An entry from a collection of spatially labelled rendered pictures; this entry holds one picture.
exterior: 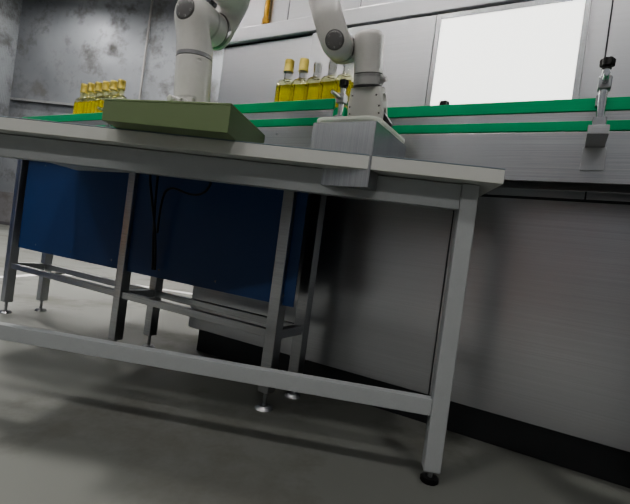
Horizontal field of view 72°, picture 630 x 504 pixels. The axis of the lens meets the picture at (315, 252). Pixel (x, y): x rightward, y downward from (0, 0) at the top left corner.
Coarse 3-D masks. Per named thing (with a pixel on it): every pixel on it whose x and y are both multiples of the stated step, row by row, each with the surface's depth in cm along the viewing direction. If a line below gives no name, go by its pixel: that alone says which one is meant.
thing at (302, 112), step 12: (240, 108) 147; (252, 108) 144; (264, 108) 142; (276, 108) 139; (288, 108) 137; (300, 108) 135; (312, 108) 133; (324, 108) 131; (48, 120) 204; (60, 120) 199; (72, 120) 194; (84, 120) 190; (96, 120) 186; (252, 120) 144; (264, 120) 141; (276, 120) 139; (288, 120) 137; (300, 120) 135; (312, 120) 132
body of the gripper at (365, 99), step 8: (352, 88) 115; (360, 88) 113; (368, 88) 112; (376, 88) 112; (384, 88) 113; (352, 96) 115; (360, 96) 114; (368, 96) 113; (376, 96) 112; (384, 96) 114; (352, 104) 115; (360, 104) 114; (368, 104) 113; (376, 104) 112; (384, 104) 113; (352, 112) 116; (360, 112) 115; (368, 112) 114; (376, 112) 113
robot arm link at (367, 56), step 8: (360, 32) 109; (368, 32) 108; (376, 32) 109; (360, 40) 110; (368, 40) 109; (376, 40) 109; (360, 48) 110; (368, 48) 109; (376, 48) 109; (352, 56) 114; (360, 56) 110; (368, 56) 110; (376, 56) 110; (360, 64) 111; (368, 64) 110; (376, 64) 110; (360, 72) 111; (376, 72) 111
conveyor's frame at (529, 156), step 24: (288, 144) 134; (408, 144) 125; (432, 144) 122; (456, 144) 118; (480, 144) 115; (504, 144) 112; (528, 144) 110; (552, 144) 107; (576, 144) 105; (624, 144) 100; (504, 168) 112; (528, 168) 109; (552, 168) 107; (576, 168) 104; (624, 168) 100; (624, 192) 109
